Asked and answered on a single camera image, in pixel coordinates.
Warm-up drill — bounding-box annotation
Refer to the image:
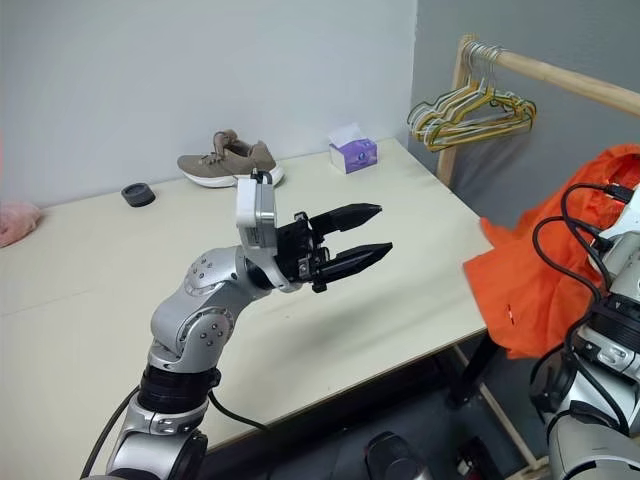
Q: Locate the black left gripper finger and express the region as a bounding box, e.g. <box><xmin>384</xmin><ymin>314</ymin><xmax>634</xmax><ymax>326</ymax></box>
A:
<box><xmin>310</xmin><ymin>202</ymin><xmax>384</xmax><ymax>236</ymax></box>
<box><xmin>319</xmin><ymin>242</ymin><xmax>394</xmax><ymax>281</ymax></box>

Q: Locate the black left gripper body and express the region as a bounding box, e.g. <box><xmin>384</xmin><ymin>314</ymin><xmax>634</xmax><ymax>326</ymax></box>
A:
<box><xmin>273</xmin><ymin>212</ymin><xmax>331</xmax><ymax>294</ymax></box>

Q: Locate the orange garment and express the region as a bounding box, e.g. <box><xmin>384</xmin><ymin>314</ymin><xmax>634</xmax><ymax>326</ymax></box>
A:
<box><xmin>463</xmin><ymin>143</ymin><xmax>640</xmax><ymax>360</ymax></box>

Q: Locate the purple tissue box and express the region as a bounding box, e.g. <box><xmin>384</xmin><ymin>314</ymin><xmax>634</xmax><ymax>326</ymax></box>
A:
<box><xmin>327</xmin><ymin>122</ymin><xmax>379</xmax><ymax>175</ymax></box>

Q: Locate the taupe sneaker with white sole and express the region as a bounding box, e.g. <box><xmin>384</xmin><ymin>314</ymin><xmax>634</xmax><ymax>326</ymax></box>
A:
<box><xmin>177</xmin><ymin>128</ymin><xmax>286</xmax><ymax>190</ymax></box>

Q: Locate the black table leg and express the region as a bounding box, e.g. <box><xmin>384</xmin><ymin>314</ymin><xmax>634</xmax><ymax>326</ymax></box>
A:
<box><xmin>446</xmin><ymin>334</ymin><xmax>501</xmax><ymax>409</ymax></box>

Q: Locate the small black round cap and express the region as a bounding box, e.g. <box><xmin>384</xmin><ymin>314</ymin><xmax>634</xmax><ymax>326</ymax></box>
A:
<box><xmin>121</xmin><ymin>182</ymin><xmax>157</xmax><ymax>209</ymax></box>

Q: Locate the wooden clothes rack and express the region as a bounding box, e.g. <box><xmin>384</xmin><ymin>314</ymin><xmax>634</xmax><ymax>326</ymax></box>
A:
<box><xmin>436</xmin><ymin>33</ymin><xmax>640</xmax><ymax>471</ymax></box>

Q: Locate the pink fluffy cloth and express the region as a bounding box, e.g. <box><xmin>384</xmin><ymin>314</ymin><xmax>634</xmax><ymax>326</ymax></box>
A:
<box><xmin>0</xmin><ymin>200</ymin><xmax>44</xmax><ymax>249</ymax></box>

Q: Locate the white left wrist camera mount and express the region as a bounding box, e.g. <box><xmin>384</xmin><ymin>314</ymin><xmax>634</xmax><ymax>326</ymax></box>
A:
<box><xmin>234</xmin><ymin>169</ymin><xmax>279</xmax><ymax>250</ymax></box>

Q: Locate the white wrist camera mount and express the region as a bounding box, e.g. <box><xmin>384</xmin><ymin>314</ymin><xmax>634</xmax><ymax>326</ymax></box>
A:
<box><xmin>234</xmin><ymin>169</ymin><xmax>279</xmax><ymax>250</ymax></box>
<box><xmin>597</xmin><ymin>183</ymin><xmax>640</xmax><ymax>242</ymax></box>

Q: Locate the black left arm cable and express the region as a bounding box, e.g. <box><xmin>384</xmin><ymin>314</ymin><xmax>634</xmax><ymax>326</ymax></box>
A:
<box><xmin>78</xmin><ymin>369</ymin><xmax>274</xmax><ymax>479</ymax></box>

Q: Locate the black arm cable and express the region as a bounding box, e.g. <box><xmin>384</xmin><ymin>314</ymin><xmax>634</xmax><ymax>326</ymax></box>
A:
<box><xmin>78</xmin><ymin>369</ymin><xmax>274</xmax><ymax>479</ymax></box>
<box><xmin>532</xmin><ymin>182</ymin><xmax>640</xmax><ymax>436</ymax></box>

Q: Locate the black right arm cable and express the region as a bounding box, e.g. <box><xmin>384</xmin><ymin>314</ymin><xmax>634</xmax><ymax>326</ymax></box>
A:
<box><xmin>532</xmin><ymin>182</ymin><xmax>640</xmax><ymax>436</ymax></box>

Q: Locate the bunch of wire hangers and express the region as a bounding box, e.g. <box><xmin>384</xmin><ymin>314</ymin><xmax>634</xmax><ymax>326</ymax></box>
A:
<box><xmin>407</xmin><ymin>42</ymin><xmax>539</xmax><ymax>146</ymax></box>

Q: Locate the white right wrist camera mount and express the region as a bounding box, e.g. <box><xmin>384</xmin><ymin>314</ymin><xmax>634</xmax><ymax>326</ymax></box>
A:
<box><xmin>597</xmin><ymin>183</ymin><xmax>640</xmax><ymax>242</ymax></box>

